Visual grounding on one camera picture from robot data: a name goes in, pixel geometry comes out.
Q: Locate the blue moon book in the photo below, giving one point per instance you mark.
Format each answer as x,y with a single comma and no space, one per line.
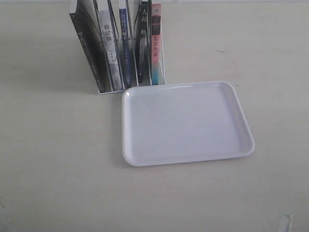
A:
123,14

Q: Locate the black book white title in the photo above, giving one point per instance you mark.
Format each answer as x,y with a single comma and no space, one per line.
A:
142,41

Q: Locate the pink teal book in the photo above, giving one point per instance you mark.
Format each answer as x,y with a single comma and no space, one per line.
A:
155,41

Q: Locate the dark brown book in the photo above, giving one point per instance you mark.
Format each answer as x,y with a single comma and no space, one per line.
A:
83,16

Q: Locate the grey white book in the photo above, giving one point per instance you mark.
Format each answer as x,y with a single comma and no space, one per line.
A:
109,41

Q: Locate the white plastic tray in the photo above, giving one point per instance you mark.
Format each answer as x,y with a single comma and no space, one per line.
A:
181,123

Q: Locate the white wire book rack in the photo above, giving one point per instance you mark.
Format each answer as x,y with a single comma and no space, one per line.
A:
132,8

